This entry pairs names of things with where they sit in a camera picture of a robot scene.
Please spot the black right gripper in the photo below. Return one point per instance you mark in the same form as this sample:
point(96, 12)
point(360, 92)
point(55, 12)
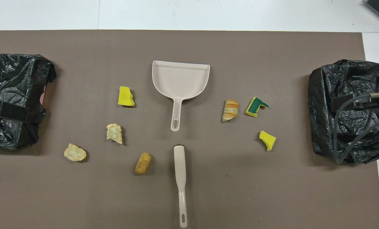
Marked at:
point(343, 103)

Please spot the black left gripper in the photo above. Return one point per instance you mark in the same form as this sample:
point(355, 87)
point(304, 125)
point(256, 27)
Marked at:
point(13, 113)

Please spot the small croissant pastry piece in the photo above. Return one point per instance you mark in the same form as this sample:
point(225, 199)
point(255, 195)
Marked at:
point(114, 133)
point(75, 153)

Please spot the small notched yellow sponge piece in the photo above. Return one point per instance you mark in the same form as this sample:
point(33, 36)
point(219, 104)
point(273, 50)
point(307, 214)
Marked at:
point(266, 139)

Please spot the green-topped yellow sponge piece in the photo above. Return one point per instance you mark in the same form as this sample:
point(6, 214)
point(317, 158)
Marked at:
point(254, 106)

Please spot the large yellow sponge piece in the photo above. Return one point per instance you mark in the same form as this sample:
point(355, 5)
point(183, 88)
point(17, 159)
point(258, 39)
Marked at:
point(125, 97)

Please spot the orange striped croissant roll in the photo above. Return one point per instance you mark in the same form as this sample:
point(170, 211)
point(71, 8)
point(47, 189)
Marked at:
point(230, 110)

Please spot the brown bread nugget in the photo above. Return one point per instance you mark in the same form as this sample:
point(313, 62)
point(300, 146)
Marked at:
point(143, 163)

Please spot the beige plastic dustpan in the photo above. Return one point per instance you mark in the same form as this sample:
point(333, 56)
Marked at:
point(180, 79)

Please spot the beige hand brush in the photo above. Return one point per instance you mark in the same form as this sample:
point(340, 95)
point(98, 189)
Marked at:
point(179, 165)

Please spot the pink bin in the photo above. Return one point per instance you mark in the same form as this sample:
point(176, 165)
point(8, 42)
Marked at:
point(42, 97)

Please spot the black trash bag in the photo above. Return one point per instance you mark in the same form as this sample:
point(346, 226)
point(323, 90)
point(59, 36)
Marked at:
point(14, 79)
point(323, 133)

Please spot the brown paper table mat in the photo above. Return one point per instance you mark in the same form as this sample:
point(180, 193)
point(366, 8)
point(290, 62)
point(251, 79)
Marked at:
point(208, 47)

